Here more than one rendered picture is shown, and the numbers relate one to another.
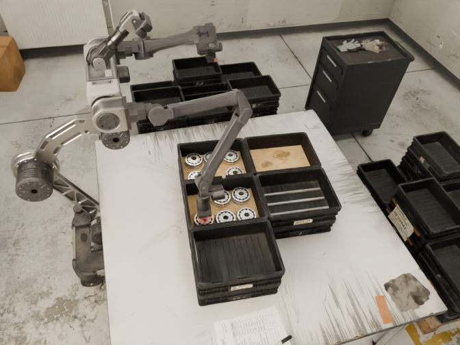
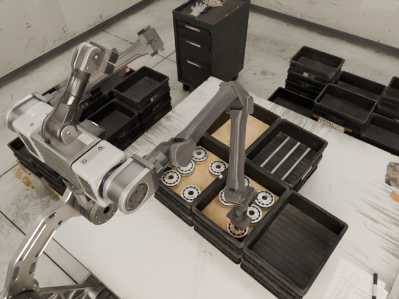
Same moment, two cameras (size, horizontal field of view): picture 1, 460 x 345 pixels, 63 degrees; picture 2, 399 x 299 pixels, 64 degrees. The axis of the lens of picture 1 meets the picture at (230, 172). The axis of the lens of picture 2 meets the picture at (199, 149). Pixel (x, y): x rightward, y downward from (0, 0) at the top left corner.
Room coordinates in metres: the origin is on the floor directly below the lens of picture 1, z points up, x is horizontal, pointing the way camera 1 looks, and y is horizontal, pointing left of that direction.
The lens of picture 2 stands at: (0.61, 0.62, 2.24)
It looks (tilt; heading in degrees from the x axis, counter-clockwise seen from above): 49 degrees down; 328
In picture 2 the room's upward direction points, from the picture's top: 1 degrees counter-clockwise
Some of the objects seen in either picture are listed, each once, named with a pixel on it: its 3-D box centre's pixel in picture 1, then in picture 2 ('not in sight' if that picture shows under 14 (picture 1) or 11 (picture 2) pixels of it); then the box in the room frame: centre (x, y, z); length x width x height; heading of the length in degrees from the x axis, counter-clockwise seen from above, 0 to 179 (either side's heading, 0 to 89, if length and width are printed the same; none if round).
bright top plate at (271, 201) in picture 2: (246, 215); (264, 198); (1.17, -0.11, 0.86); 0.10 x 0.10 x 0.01
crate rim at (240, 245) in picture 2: (224, 200); (241, 199); (1.20, 0.02, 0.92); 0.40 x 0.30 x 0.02; 105
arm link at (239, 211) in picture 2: (205, 196); (241, 207); (1.10, 0.11, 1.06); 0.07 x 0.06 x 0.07; 110
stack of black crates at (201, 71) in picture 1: (196, 87); (79, 110); (2.93, 0.38, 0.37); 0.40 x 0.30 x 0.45; 110
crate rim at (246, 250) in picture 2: (235, 251); (296, 237); (0.91, -0.06, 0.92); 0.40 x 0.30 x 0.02; 105
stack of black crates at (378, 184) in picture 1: (382, 189); (289, 113); (1.96, -1.20, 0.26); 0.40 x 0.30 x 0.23; 20
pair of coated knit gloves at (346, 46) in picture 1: (349, 45); (198, 8); (3.00, -0.91, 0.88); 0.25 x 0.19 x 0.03; 110
